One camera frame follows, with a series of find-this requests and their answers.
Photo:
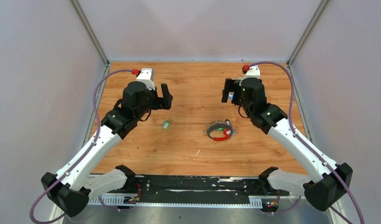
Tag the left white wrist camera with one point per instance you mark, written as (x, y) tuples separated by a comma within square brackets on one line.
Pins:
[(144, 79)]

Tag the bunch of coloured keys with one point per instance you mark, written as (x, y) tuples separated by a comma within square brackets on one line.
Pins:
[(225, 126)]

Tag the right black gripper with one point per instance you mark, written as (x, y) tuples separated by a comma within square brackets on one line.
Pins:
[(231, 85)]

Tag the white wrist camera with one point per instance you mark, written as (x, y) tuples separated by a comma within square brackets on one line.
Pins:
[(144, 79), (251, 71)]

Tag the slotted aluminium rail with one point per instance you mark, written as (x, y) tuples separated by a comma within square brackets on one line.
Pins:
[(234, 201)]

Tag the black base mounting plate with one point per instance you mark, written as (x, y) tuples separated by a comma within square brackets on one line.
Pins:
[(198, 186)]

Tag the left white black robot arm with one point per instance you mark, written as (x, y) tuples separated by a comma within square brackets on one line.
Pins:
[(70, 188)]

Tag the single green-tagged key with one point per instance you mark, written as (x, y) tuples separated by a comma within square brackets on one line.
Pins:
[(165, 124)]

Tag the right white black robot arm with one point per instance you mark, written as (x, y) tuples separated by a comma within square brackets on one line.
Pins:
[(326, 180)]

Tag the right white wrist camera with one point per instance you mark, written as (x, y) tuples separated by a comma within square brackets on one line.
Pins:
[(251, 71)]

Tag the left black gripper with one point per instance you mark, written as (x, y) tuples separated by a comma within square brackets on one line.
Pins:
[(162, 102)]

